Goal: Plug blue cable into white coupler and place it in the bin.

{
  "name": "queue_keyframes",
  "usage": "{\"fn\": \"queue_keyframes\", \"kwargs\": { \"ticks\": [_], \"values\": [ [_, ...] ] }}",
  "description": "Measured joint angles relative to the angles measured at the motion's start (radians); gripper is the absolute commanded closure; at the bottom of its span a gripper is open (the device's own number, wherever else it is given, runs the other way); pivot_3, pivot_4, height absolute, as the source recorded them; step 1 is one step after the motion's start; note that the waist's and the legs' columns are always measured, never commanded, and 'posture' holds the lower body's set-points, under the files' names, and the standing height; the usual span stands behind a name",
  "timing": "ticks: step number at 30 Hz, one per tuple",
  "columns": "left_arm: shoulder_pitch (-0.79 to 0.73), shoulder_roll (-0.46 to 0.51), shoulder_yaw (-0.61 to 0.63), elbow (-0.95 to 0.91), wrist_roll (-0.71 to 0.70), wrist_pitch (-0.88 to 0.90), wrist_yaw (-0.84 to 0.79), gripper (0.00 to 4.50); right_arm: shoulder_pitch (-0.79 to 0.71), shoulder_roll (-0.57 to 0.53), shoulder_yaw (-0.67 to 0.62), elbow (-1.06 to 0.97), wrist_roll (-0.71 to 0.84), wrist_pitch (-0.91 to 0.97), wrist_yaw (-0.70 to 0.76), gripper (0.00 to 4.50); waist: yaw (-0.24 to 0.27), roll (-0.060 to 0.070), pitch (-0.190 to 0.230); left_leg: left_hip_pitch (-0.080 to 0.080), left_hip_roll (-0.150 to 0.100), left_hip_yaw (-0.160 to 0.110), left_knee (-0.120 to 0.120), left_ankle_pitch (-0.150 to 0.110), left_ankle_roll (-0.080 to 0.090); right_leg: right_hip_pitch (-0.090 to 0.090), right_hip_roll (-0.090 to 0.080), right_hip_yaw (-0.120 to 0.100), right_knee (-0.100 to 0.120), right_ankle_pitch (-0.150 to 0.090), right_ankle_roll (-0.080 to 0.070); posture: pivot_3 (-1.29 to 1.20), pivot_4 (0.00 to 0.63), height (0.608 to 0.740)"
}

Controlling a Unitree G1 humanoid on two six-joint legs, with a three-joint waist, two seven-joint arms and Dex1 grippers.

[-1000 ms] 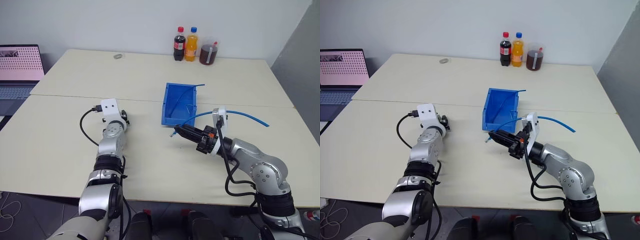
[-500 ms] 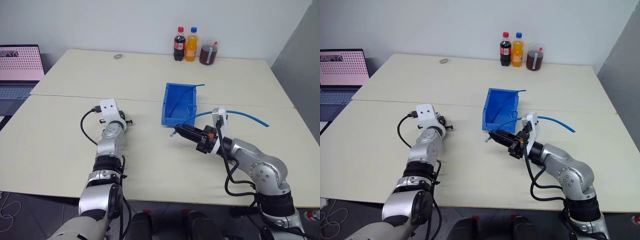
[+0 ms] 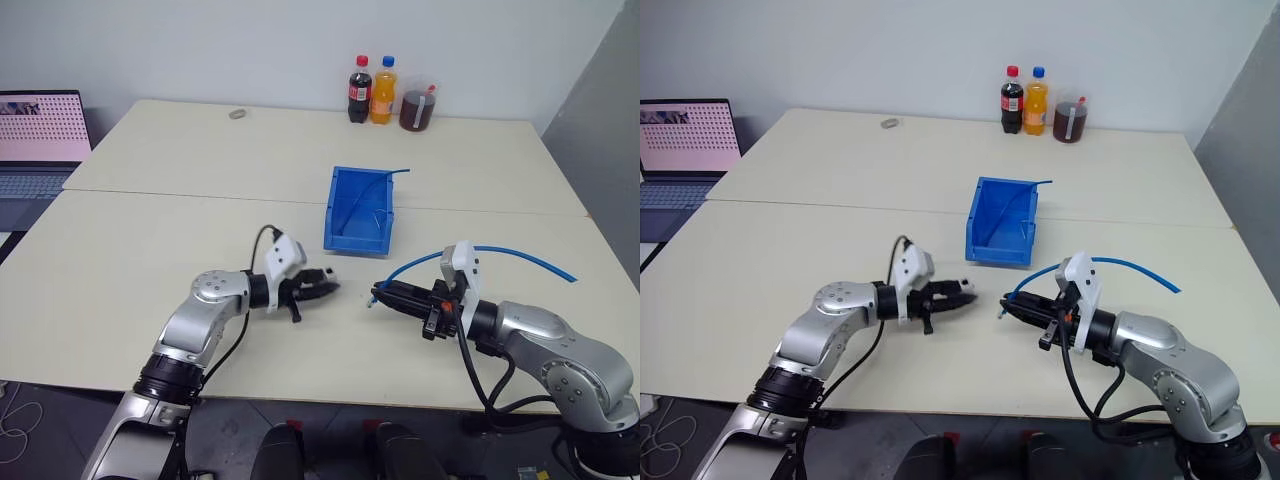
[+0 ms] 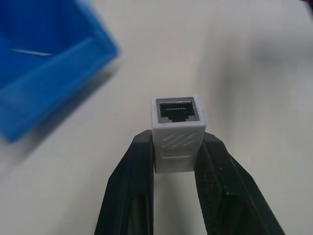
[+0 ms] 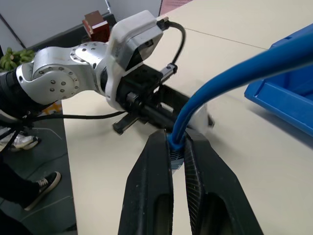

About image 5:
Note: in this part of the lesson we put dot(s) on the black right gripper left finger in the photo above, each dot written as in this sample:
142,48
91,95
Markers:
146,186

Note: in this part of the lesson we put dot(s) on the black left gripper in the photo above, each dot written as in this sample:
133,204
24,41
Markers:
137,83

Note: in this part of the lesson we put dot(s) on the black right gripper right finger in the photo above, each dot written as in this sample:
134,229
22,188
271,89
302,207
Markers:
215,191

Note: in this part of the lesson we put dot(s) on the white coupler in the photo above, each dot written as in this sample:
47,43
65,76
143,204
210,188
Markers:
202,119

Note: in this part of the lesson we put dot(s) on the blue plastic bin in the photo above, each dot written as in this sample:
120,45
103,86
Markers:
281,100

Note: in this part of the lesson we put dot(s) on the pink perforated panel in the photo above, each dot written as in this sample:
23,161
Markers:
171,6

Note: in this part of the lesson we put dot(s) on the black canvas sneaker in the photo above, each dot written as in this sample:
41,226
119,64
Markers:
45,188

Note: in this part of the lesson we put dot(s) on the stacked red boxes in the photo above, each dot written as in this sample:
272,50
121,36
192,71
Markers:
97,27

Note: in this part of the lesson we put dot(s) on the yellow floor object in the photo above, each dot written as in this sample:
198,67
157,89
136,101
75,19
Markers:
52,108

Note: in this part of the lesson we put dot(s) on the white sneaker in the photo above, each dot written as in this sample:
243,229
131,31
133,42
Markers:
24,142

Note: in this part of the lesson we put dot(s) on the black trouser leg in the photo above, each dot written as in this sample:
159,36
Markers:
14,186

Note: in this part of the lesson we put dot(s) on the green potted plant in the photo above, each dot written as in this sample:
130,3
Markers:
14,58

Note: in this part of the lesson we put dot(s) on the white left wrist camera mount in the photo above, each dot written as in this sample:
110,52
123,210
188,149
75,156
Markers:
132,28

